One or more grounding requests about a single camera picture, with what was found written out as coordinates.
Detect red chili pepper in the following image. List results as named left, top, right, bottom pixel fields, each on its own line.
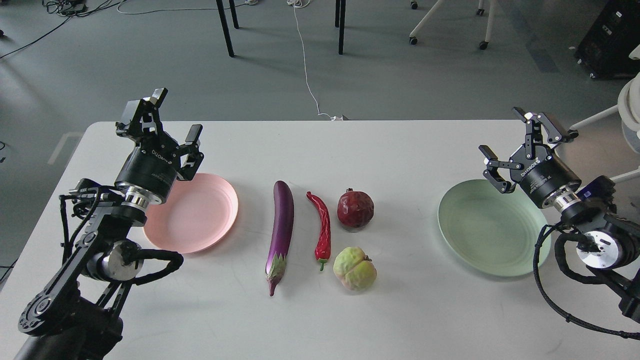
left=306, top=191, right=332, bottom=272

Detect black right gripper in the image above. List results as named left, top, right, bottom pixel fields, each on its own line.
left=478, top=106, right=582, bottom=208

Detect white chair base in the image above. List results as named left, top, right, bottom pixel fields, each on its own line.
left=407, top=0, right=499, bottom=51

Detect black table leg right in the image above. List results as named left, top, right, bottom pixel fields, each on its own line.
left=334, top=0, right=346, bottom=55

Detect black equipment cart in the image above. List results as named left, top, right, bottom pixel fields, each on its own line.
left=574, top=0, right=640, bottom=80

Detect black floor cables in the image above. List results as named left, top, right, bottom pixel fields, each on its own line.
left=0, top=0, right=126, bottom=61

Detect pink plate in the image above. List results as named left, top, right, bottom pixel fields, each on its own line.
left=142, top=173, right=239, bottom=255

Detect dark red pomegranate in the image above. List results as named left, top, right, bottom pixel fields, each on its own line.
left=337, top=187, right=375, bottom=229

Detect black table leg left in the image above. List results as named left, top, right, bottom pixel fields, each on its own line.
left=215, top=0, right=240, bottom=59

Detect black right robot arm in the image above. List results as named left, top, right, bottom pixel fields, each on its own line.
left=478, top=107, right=640, bottom=340

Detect white floor cable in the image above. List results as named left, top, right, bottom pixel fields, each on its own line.
left=287, top=0, right=346, bottom=122

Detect green plate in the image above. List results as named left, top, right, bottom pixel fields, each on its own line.
left=437, top=179, right=547, bottom=277

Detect yellow green peach fruit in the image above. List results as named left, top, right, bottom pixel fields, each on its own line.
left=333, top=246, right=378, bottom=292

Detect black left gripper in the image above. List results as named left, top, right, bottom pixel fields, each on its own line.
left=115, top=88, right=204, bottom=205

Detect purple eggplant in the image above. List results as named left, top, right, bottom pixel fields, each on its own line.
left=265, top=180, right=295, bottom=297

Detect black table leg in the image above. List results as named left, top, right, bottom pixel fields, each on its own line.
left=334, top=0, right=346, bottom=55
left=215, top=0, right=240, bottom=59

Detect white chair right edge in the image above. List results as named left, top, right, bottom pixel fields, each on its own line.
left=569, top=74, right=640, bottom=154

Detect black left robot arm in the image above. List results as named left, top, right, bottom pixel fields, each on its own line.
left=16, top=88, right=204, bottom=360

